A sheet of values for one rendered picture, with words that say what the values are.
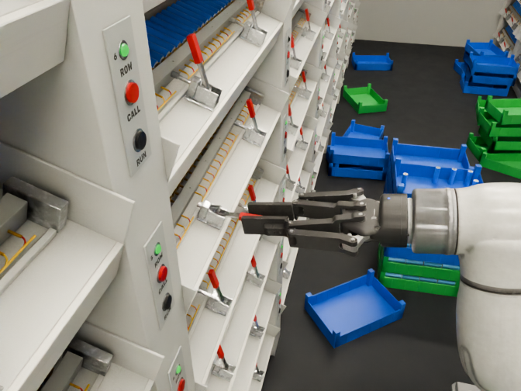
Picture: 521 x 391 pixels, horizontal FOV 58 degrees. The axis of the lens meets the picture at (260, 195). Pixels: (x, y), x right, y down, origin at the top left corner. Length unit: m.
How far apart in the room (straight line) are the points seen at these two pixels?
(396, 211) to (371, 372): 1.10
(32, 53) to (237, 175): 0.58
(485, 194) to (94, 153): 0.47
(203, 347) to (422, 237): 0.40
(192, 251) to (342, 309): 1.21
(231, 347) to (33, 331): 0.74
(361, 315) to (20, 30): 1.65
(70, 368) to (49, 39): 0.33
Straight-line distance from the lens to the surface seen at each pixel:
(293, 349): 1.71
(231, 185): 0.82
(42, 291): 0.39
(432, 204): 0.65
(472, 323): 0.69
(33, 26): 0.31
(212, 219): 0.73
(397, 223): 0.65
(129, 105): 0.39
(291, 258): 1.85
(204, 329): 0.85
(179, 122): 0.58
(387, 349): 1.76
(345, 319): 1.81
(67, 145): 0.39
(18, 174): 0.43
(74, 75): 0.36
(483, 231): 0.64
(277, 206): 0.71
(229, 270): 0.94
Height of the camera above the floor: 1.37
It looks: 35 degrees down
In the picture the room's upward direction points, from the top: straight up
